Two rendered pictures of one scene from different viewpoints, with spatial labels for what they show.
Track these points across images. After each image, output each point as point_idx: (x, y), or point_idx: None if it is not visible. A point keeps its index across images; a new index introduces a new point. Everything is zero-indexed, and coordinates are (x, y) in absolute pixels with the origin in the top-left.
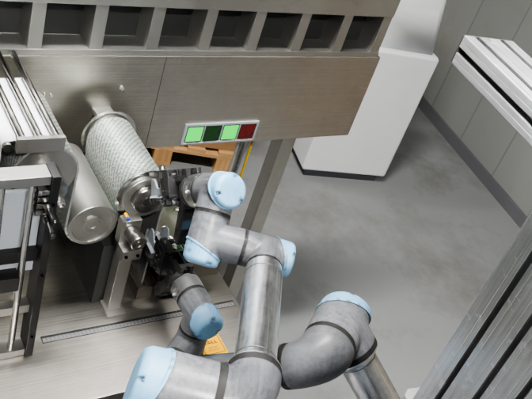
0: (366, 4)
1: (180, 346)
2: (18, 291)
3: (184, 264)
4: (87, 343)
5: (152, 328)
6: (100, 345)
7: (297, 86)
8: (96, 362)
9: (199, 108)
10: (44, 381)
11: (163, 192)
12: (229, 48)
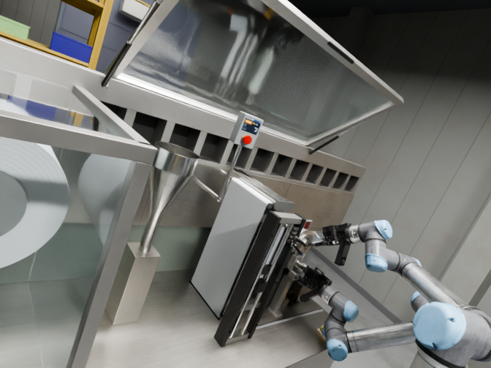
0: (356, 170)
1: (337, 326)
2: (261, 293)
3: (328, 280)
4: (273, 331)
5: (297, 322)
6: (280, 331)
7: (327, 205)
8: (283, 341)
9: (294, 211)
10: (264, 353)
11: (326, 238)
12: (310, 183)
